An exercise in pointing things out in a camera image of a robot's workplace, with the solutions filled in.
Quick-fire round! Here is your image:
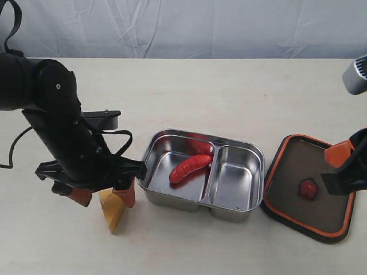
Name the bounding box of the red toy sausage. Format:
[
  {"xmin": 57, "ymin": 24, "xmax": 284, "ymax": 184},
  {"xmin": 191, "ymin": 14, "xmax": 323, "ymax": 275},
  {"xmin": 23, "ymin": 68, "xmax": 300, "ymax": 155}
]
[{"xmin": 169, "ymin": 154, "xmax": 212, "ymax": 184}]

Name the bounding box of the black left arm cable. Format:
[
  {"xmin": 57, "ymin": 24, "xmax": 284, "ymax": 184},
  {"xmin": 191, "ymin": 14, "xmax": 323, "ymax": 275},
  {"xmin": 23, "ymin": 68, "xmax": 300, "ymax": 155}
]
[{"xmin": 0, "ymin": 0, "xmax": 133, "ymax": 170}]

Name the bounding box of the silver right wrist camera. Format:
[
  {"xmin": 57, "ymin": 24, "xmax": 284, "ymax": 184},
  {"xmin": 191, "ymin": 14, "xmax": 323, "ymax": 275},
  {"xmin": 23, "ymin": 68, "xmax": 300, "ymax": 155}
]
[{"xmin": 342, "ymin": 55, "xmax": 366, "ymax": 95}]

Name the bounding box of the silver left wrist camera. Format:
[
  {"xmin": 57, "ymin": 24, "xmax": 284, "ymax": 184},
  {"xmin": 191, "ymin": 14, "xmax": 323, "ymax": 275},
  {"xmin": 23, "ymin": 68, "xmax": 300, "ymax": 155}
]
[{"xmin": 83, "ymin": 110, "xmax": 121, "ymax": 130}]

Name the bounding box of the dark transparent lunch box lid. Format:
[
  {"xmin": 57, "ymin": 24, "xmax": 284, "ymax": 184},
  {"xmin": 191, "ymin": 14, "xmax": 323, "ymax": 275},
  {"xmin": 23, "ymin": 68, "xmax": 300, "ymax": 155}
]
[{"xmin": 261, "ymin": 134, "xmax": 356, "ymax": 243}]

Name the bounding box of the steel two-compartment lunch box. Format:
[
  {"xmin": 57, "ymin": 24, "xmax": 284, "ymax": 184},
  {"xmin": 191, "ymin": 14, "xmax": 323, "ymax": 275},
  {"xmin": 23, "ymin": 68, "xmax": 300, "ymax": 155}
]
[{"xmin": 138, "ymin": 129, "xmax": 265, "ymax": 222}]

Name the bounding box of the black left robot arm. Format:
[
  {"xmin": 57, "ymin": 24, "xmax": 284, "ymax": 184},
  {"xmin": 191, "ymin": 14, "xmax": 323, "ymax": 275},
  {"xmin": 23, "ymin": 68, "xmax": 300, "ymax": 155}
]
[{"xmin": 1, "ymin": 53, "xmax": 147, "ymax": 207}]

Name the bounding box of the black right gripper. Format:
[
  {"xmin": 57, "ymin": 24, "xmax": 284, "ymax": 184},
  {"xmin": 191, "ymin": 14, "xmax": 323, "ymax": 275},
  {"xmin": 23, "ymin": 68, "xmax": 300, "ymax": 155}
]
[{"xmin": 321, "ymin": 128, "xmax": 366, "ymax": 195}]

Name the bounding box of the blue-grey backdrop cloth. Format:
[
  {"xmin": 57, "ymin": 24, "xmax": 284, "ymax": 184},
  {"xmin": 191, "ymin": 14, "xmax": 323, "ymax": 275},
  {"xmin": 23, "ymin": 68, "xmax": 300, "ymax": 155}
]
[{"xmin": 1, "ymin": 1, "xmax": 366, "ymax": 58}]

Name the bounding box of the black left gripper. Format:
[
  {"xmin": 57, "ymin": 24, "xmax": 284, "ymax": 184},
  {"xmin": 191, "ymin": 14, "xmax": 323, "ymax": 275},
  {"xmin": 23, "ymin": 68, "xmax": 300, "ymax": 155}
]
[{"xmin": 22, "ymin": 103, "xmax": 147, "ymax": 207}]

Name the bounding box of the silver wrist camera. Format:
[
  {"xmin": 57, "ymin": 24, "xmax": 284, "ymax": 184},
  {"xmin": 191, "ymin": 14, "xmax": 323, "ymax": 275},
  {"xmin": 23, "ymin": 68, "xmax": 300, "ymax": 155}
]
[
  {"xmin": 342, "ymin": 55, "xmax": 366, "ymax": 95},
  {"xmin": 83, "ymin": 110, "xmax": 121, "ymax": 130}
]

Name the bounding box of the yellow toy cheese wedge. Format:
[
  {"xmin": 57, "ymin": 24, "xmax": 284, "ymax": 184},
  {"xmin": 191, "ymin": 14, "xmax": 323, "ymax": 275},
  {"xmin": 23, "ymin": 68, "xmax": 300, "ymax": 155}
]
[{"xmin": 98, "ymin": 188, "xmax": 126, "ymax": 234}]

